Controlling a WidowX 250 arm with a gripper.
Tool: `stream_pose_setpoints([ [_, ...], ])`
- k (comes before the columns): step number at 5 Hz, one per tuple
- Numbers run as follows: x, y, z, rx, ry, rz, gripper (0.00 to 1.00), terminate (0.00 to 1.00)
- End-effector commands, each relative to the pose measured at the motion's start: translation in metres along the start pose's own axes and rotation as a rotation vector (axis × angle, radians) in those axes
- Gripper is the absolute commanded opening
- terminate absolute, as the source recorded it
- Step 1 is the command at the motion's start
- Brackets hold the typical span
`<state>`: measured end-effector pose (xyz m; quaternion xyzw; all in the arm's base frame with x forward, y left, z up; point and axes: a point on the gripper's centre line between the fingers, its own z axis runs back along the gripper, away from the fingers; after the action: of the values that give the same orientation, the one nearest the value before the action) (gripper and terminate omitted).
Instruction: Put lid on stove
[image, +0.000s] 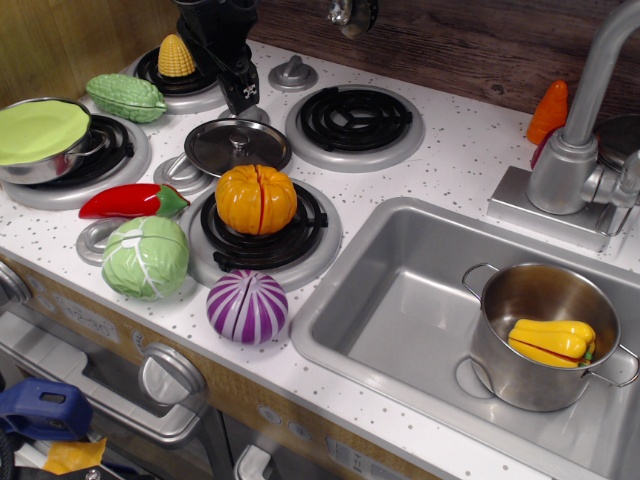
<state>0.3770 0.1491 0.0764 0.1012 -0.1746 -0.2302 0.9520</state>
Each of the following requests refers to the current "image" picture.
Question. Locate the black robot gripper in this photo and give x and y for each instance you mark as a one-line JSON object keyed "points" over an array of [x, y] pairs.
{"points": [[215, 32]]}

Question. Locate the silver pot lid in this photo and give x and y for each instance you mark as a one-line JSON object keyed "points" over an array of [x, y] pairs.
{"points": [[217, 146]]}

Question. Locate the silver oven door handle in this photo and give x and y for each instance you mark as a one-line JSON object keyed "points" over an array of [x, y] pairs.
{"points": [[154, 403]]}

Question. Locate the silver stove knob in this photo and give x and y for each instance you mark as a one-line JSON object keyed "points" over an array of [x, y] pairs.
{"points": [[294, 75], [92, 241], [179, 173]]}

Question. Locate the back right stove burner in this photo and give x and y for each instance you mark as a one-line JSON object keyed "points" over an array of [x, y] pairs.
{"points": [[354, 129]]}

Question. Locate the purple toy onion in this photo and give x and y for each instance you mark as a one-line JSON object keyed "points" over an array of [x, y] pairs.
{"points": [[247, 307]]}

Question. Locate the silver toy faucet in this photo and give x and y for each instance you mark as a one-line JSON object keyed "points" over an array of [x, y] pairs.
{"points": [[568, 194]]}

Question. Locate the orange toy carrot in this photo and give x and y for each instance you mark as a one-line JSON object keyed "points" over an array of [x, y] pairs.
{"points": [[551, 112]]}

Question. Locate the hanging silver ladle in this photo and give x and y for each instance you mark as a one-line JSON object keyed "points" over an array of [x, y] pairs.
{"points": [[353, 18]]}

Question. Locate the steel pan with green plate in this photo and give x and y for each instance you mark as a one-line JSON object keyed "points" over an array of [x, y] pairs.
{"points": [[44, 139]]}

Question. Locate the front right stove burner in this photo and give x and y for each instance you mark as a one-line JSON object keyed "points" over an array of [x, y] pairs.
{"points": [[294, 256]]}

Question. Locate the silver sink basin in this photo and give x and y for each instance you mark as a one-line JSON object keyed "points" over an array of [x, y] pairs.
{"points": [[418, 308]]}

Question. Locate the back left stove burner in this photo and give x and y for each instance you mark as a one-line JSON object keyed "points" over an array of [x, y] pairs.
{"points": [[190, 94]]}

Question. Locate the yellow toy bell pepper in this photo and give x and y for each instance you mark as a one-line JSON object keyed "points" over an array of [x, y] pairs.
{"points": [[561, 343]]}

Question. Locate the yellow tape piece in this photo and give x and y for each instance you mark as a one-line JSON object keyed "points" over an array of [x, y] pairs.
{"points": [[66, 456]]}

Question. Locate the silver stove knob back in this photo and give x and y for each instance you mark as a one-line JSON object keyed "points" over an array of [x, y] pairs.
{"points": [[294, 75]]}

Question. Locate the stove burner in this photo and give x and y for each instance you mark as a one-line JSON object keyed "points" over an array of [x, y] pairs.
{"points": [[122, 154], [190, 94], [294, 256], [354, 129]]}

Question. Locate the yellow toy corn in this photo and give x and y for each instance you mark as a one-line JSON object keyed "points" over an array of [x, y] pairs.
{"points": [[174, 58]]}

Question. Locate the front left stove burner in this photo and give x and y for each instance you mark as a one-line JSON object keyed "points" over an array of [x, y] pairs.
{"points": [[122, 154]]}

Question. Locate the red toy chili pepper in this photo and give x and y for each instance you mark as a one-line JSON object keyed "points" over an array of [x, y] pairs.
{"points": [[135, 200]]}

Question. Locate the steel pot in sink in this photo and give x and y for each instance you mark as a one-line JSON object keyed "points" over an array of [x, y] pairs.
{"points": [[540, 292]]}

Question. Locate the orange toy pumpkin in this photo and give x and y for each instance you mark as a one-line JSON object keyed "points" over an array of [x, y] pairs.
{"points": [[255, 199]]}

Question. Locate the blue clamp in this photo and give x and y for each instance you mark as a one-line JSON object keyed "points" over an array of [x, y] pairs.
{"points": [[45, 410]]}

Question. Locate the silver stove knob front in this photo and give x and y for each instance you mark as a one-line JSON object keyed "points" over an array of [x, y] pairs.
{"points": [[92, 241]]}

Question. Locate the silver stove knob middle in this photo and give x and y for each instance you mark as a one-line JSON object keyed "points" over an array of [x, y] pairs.
{"points": [[179, 173]]}

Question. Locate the green toy cabbage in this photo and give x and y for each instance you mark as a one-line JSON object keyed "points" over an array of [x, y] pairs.
{"points": [[146, 258]]}

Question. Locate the green toy bitter gourd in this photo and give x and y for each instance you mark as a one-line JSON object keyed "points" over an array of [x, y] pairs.
{"points": [[127, 97]]}

